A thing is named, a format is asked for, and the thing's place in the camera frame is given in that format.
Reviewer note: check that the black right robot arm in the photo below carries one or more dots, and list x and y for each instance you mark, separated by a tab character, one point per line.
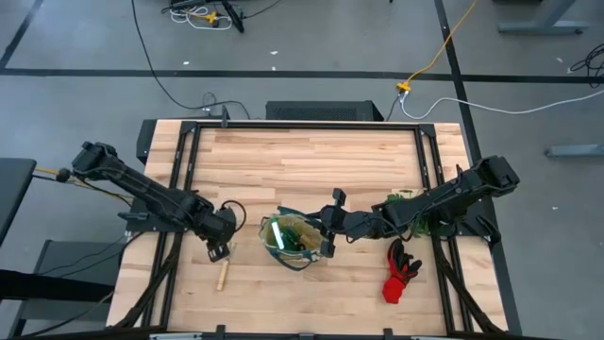
448	198

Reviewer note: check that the green spray bottle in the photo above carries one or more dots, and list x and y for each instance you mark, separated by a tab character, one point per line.
277	233

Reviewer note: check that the grey metal cart base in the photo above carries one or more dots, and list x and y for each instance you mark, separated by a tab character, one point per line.
71	255

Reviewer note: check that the black desk foot bar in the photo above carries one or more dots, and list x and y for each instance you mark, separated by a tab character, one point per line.
47	285

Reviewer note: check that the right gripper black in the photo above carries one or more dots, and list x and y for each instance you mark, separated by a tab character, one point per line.
354	224

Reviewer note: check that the black power strip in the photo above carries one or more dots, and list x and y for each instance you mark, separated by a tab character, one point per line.
233	16

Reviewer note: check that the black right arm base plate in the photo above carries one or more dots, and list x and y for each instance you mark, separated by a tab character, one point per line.
481	222

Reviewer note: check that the black desk top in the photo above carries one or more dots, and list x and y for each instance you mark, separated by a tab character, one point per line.
14	189

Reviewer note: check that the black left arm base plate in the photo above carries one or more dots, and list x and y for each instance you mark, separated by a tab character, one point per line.
137	226

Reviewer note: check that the red black gardening glove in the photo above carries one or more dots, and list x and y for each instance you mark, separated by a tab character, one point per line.
394	288

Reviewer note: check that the black aluminium table frame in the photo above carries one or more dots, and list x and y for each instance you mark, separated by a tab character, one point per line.
307	125

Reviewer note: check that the black computer case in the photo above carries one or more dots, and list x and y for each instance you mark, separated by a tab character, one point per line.
321	111

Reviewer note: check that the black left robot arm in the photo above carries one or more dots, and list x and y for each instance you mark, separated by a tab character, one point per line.
141	189

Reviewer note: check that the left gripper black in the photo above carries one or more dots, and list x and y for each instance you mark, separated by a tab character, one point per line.
219	226

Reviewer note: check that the grey metal desk foot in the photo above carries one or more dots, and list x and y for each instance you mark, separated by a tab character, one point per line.
542	27
575	150

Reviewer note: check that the green potted plant white pot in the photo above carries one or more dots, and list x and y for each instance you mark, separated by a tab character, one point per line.
398	197

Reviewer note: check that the beige green gardening bag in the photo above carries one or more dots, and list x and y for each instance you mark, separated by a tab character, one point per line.
311	238

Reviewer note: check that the black table corner panel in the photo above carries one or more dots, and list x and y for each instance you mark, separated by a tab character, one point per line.
145	139

